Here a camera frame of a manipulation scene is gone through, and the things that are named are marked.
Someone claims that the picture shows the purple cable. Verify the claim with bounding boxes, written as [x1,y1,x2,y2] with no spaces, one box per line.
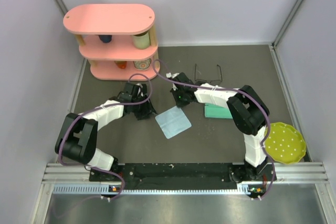
[152,59,276,200]
[57,73,153,203]

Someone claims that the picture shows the pink three-tier wooden shelf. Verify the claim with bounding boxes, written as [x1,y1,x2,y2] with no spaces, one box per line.
[63,4,160,81]

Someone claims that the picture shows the patterned ceramic bowl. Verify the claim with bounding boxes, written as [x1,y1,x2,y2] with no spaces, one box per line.
[133,58,152,71]

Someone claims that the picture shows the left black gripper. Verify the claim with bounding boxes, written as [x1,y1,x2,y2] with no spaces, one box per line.
[131,93,157,120]

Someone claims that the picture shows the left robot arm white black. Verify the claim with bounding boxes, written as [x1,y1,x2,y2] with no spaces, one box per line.
[55,82,156,180]

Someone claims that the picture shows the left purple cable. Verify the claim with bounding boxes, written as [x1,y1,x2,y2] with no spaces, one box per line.
[57,73,153,203]

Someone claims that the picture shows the thin black wire eyeglasses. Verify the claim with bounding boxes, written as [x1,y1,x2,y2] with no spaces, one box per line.
[194,64,223,85]

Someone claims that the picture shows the yellow green dotted plate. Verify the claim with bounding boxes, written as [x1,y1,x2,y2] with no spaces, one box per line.
[265,122,307,165]

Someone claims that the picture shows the dark blue cup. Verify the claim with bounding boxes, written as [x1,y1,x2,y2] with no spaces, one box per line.
[98,35,112,44]

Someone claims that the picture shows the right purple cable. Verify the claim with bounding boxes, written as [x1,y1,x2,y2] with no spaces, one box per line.
[152,59,276,200]

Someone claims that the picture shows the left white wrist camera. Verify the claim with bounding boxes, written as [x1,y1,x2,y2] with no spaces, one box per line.
[137,83,148,99]

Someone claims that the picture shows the blue grey glasses case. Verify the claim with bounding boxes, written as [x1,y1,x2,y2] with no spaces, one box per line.
[204,103,233,119]

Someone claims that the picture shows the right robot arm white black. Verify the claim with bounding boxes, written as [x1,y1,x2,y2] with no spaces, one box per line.
[166,72,269,183]

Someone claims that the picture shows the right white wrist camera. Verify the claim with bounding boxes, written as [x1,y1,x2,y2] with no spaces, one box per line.
[166,72,179,80]

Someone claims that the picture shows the cream cylindrical jar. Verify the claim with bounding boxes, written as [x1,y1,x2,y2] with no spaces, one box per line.
[132,31,151,50]

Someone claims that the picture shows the orange red small cup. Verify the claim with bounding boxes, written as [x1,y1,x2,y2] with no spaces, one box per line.
[114,61,128,69]

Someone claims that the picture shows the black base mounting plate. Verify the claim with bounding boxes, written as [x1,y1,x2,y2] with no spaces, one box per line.
[89,162,276,191]

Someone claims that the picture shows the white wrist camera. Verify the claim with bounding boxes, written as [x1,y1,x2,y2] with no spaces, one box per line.
[137,83,148,99]
[166,72,179,80]

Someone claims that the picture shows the aluminium rail with cable duct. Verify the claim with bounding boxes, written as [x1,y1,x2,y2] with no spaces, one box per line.
[42,162,329,196]

